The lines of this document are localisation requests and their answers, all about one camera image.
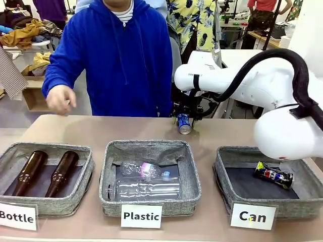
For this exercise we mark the white Plastic label sign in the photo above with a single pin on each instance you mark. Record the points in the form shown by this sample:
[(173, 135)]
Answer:
[(141, 216)]

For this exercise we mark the grey fabric basket labelled Can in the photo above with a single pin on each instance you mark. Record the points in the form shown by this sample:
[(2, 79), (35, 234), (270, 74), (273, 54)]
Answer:
[(252, 184)]

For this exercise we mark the wooden desk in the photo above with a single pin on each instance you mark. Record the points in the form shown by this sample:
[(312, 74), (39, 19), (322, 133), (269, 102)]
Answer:
[(267, 41)]

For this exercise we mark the person in blue hoodie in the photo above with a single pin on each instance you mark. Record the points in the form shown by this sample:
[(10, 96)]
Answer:
[(121, 75)]

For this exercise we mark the grey fabric basket labelled Bottle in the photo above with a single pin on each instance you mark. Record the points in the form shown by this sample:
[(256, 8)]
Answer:
[(50, 204)]

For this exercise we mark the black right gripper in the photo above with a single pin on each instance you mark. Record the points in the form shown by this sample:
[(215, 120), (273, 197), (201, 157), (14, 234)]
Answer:
[(188, 107)]

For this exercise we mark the pile of mixed clothes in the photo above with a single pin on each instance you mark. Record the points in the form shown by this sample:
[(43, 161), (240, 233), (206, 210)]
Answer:
[(25, 35)]

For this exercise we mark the person right forearm blue sleeve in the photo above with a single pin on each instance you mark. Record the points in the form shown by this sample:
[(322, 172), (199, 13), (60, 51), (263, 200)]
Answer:
[(58, 73)]

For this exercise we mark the person in purple top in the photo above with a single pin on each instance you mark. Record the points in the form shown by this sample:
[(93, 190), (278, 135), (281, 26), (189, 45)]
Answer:
[(50, 10)]

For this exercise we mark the brown glass bottle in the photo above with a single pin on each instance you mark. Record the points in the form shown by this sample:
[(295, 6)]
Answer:
[(31, 171), (61, 174)]

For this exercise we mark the white Can label sign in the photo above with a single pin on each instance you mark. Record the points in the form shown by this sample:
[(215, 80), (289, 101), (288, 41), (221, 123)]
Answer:
[(252, 216)]

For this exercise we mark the person in yellow floral shirt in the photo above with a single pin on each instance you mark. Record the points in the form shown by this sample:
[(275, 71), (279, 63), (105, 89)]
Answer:
[(194, 22)]

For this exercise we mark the grey fabric basket labelled Plastic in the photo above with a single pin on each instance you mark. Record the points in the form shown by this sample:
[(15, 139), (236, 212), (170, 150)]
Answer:
[(151, 151)]

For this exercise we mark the brown checkered cloth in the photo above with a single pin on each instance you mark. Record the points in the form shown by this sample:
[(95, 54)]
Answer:
[(11, 75)]

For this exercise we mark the white Bottle label sign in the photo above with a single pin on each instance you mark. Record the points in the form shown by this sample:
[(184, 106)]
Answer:
[(17, 216)]

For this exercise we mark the person in red shirt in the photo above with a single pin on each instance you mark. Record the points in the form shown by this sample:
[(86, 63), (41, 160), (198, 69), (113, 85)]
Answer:
[(261, 20)]

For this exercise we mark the person right hand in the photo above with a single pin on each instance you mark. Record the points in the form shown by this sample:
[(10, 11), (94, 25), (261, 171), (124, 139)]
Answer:
[(60, 100)]

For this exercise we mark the black tripod pole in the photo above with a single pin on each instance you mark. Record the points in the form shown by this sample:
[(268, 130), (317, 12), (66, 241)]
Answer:
[(271, 22)]

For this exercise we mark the yellow crumpled cloth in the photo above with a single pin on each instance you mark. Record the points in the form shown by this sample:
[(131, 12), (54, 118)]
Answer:
[(38, 63)]

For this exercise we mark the crushed plastic bottle purple label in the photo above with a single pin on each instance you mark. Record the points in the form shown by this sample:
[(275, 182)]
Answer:
[(145, 170)]

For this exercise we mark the crushed dark Pepsi can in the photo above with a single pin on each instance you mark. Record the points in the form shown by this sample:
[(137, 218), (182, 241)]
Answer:
[(273, 175)]

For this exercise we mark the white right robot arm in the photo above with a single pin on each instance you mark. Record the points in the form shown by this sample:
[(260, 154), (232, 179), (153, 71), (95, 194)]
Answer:
[(267, 85)]

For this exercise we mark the cardboard box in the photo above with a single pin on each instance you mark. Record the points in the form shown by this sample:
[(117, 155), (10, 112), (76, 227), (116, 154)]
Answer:
[(32, 95)]

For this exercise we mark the blue Pocari Sweat can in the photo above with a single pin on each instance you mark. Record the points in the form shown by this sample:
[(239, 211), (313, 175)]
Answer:
[(184, 124)]

